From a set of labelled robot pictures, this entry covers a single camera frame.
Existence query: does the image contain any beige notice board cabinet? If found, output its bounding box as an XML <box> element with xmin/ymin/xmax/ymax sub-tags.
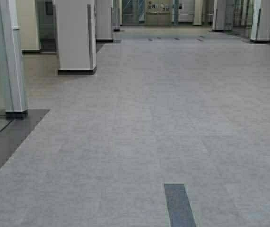
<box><xmin>145</xmin><ymin>0</ymin><xmax>173</xmax><ymax>26</ymax></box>

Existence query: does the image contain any near white square column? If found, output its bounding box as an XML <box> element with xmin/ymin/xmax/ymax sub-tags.
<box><xmin>55</xmin><ymin>0</ymin><xmax>97</xmax><ymax>75</ymax></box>

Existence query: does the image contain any right white column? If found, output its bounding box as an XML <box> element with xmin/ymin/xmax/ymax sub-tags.
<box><xmin>250</xmin><ymin>0</ymin><xmax>270</xmax><ymax>43</ymax></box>

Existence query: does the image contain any glass partition metal post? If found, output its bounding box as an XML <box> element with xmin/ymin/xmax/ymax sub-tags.
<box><xmin>0</xmin><ymin>0</ymin><xmax>28</xmax><ymax>120</ymax></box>

